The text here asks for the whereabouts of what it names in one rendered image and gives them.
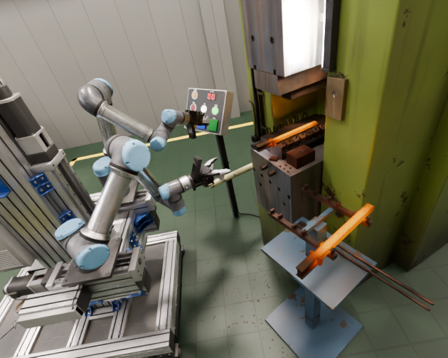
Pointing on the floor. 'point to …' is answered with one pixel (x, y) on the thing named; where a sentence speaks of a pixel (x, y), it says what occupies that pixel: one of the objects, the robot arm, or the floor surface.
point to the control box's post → (228, 169)
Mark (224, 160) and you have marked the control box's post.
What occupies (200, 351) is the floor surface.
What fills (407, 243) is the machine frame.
